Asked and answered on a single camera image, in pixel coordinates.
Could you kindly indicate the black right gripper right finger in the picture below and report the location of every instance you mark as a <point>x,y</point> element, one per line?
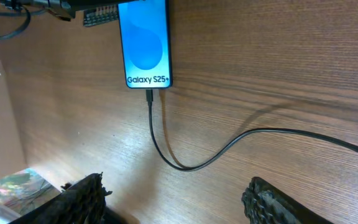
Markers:
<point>265,204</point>

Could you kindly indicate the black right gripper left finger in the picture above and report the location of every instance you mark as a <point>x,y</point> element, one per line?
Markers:
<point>82,202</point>

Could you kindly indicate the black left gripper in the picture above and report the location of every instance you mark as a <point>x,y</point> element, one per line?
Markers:
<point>95,12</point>

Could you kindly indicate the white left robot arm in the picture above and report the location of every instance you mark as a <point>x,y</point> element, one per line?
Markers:
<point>12,156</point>

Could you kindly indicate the blue Galaxy smartphone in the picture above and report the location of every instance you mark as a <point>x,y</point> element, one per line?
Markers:
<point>145,38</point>

